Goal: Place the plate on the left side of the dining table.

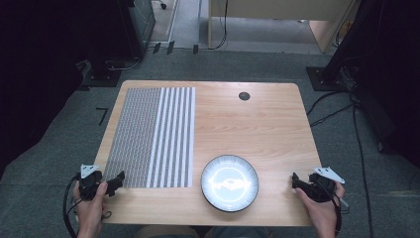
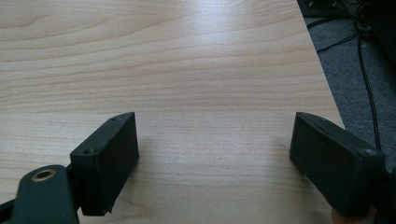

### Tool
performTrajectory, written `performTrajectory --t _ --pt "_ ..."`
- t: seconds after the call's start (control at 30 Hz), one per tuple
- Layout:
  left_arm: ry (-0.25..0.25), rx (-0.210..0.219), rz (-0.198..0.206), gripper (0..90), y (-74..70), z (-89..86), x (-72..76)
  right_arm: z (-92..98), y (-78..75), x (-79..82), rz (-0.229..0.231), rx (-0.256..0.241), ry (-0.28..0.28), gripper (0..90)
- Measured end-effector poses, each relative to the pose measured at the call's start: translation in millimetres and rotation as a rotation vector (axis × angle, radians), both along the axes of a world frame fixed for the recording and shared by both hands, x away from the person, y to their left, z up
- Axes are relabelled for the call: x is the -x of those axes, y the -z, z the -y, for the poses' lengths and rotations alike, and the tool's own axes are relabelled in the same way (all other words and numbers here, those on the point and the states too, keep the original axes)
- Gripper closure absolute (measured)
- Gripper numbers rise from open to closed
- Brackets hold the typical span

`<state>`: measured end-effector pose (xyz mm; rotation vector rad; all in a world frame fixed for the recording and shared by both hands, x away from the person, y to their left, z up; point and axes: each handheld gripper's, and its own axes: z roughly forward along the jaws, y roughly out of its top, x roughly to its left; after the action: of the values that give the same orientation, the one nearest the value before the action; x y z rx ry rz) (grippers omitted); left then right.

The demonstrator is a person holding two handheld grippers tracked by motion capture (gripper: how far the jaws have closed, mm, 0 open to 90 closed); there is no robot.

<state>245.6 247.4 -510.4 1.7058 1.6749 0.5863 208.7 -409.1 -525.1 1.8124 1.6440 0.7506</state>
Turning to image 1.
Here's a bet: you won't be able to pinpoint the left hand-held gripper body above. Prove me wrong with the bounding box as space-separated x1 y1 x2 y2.
78 164 108 201

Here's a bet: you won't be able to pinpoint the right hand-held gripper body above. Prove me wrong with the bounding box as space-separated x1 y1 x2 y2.
305 167 346 203

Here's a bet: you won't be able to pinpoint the white plate with dark rim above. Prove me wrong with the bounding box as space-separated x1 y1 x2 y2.
200 154 261 213

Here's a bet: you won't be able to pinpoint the person's right hand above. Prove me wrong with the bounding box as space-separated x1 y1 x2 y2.
294 182 346 232

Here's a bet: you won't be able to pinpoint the person's left hand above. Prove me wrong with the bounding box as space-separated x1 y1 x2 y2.
72 181 110 229

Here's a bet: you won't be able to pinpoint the grey white striped placemat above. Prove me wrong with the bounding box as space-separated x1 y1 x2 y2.
102 86 196 189

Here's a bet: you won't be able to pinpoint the black tape corner mark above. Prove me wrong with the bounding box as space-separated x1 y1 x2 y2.
95 106 110 127

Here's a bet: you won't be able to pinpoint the person's legs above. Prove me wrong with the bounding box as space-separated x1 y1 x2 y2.
134 225 275 238

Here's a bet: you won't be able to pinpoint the dark green cabinet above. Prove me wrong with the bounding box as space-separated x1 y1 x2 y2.
127 0 157 52

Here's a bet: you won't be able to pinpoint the light wooden desk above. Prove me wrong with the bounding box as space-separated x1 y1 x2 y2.
207 0 362 55

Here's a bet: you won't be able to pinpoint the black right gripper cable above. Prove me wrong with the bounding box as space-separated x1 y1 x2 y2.
331 194 343 238

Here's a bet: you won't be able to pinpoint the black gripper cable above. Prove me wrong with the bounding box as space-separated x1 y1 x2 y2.
331 194 343 238
62 174 82 238

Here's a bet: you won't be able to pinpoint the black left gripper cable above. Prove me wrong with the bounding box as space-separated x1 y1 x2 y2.
62 174 82 238

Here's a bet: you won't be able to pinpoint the long black floor cable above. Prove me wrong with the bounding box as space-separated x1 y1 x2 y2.
352 104 374 238

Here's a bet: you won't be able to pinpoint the black stand base plate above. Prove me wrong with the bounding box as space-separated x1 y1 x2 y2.
80 59 123 89
305 65 350 92

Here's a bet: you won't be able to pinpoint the black hanging cable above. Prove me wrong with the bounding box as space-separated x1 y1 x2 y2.
211 0 230 52

